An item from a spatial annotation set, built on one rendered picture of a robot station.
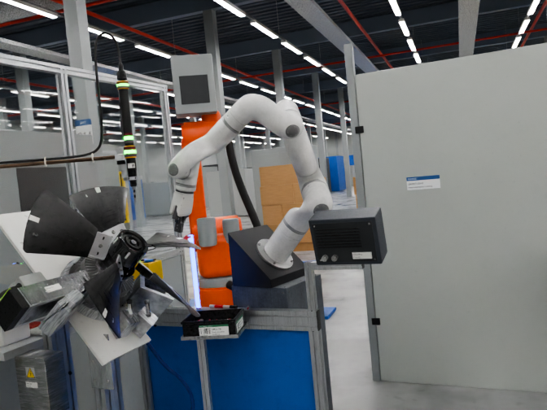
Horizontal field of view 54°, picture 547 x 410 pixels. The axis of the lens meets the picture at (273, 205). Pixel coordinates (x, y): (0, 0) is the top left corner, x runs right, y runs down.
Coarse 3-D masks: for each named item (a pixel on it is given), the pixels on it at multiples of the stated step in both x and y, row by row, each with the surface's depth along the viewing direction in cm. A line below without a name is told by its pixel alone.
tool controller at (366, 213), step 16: (352, 208) 209; (368, 208) 205; (320, 224) 204; (336, 224) 202; (352, 224) 199; (368, 224) 197; (320, 240) 207; (336, 240) 204; (352, 240) 201; (368, 240) 199; (384, 240) 207; (320, 256) 209; (336, 256) 205; (352, 256) 204; (368, 256) 202; (384, 256) 205
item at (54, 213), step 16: (48, 192) 181; (32, 208) 176; (48, 208) 179; (64, 208) 183; (32, 224) 174; (48, 224) 178; (64, 224) 181; (80, 224) 185; (32, 240) 173; (48, 240) 177; (64, 240) 181; (80, 240) 184; (80, 256) 185
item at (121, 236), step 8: (120, 232) 192; (128, 232) 195; (120, 240) 188; (128, 240) 191; (136, 240) 195; (144, 240) 198; (112, 248) 190; (120, 248) 188; (128, 248) 188; (136, 248) 191; (144, 248) 195; (112, 256) 190; (120, 256) 189; (128, 256) 189; (136, 256) 190; (104, 264) 191; (128, 264) 191; (136, 264) 195; (128, 272) 196
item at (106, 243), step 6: (96, 234) 188; (102, 234) 190; (96, 240) 189; (102, 240) 190; (108, 240) 191; (96, 246) 189; (108, 246) 191; (90, 252) 188; (96, 252) 189; (102, 252) 190; (96, 258) 189; (102, 258) 190
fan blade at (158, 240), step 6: (156, 234) 227; (162, 234) 227; (168, 234) 228; (150, 240) 219; (156, 240) 218; (162, 240) 218; (168, 240) 218; (174, 240) 220; (180, 240) 222; (186, 240) 225; (150, 246) 206; (156, 246) 205; (162, 246) 206; (180, 246) 212; (186, 246) 215; (192, 246) 218; (198, 246) 221
